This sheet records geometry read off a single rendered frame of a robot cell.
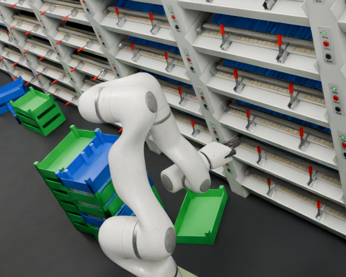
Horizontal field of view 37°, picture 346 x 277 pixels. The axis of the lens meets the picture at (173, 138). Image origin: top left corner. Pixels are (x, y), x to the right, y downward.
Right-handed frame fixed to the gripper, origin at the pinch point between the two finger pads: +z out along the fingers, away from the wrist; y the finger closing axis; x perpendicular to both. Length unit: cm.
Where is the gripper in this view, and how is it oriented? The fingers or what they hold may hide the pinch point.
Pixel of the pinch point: (234, 142)
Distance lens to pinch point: 187.2
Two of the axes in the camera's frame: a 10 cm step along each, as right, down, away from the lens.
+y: 6.2, 2.8, -7.3
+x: -1.7, -8.6, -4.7
